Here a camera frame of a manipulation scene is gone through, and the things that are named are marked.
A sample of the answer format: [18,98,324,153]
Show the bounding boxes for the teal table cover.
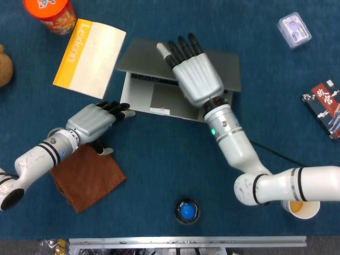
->
[0,0,340,240]

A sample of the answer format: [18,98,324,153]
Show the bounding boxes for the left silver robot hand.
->
[65,100,136,155]

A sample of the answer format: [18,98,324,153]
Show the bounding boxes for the yellow white Lexicon booklet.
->
[52,18,127,100]

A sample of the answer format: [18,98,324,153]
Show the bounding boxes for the black cable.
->
[251,140,309,167]

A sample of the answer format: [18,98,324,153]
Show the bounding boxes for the brown plush toy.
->
[0,44,14,88]

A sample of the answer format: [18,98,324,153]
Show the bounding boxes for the yellow black plastic bag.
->
[37,239,70,255]

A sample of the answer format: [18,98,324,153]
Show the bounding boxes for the silver grey laptop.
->
[114,37,242,123]

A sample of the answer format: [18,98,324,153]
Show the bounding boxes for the aluminium frame rail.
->
[68,235,308,249]

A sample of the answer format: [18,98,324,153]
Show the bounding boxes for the red instant noodle cup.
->
[23,0,78,36]

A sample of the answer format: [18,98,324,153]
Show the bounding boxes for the dark printed card box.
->
[301,79,340,141]

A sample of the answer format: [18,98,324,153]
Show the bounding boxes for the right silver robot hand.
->
[156,32,229,109]

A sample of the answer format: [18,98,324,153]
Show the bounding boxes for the clear plastic card case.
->
[276,12,312,50]

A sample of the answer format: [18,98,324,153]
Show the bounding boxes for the brown folded cloth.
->
[50,144,126,214]

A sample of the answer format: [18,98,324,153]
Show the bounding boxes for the white paper cup orange drink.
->
[280,200,321,220]

